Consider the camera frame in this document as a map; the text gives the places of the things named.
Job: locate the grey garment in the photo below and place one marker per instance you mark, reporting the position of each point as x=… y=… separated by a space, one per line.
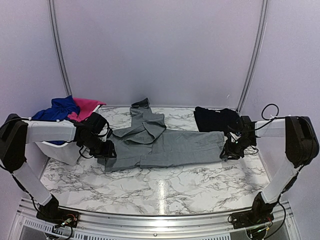
x=147 y=143

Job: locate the aluminium front frame rail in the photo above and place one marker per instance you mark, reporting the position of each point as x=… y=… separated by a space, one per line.
x=108 y=226

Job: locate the left aluminium corner post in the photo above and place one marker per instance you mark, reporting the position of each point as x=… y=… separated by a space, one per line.
x=58 y=47

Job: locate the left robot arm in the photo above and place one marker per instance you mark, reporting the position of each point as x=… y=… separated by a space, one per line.
x=17 y=132

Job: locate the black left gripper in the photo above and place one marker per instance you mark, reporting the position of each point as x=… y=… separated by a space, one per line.
x=107 y=153

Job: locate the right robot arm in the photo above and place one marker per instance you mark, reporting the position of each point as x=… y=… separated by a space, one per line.
x=288 y=144

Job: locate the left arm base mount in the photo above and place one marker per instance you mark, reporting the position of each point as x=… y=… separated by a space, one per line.
x=62 y=218

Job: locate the right aluminium corner post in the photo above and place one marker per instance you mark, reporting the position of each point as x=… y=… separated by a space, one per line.
x=263 y=16

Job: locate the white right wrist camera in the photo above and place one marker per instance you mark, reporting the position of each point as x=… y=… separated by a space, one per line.
x=234 y=137

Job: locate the black t-shirt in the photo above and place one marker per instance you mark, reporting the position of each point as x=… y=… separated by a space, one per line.
x=210 y=120

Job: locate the white plastic laundry basket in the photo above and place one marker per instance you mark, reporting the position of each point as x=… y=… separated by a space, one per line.
x=67 y=153

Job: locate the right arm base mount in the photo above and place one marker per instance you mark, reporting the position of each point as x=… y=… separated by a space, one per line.
x=245 y=219

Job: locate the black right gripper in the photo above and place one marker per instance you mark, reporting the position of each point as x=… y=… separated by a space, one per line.
x=229 y=152

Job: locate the aluminium corner post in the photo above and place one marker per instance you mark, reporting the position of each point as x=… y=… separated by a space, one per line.
x=263 y=16
x=58 y=47

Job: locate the pink garment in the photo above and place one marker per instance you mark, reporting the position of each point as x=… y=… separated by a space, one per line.
x=86 y=106

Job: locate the blue garment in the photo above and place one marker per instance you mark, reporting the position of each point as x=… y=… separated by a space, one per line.
x=60 y=110

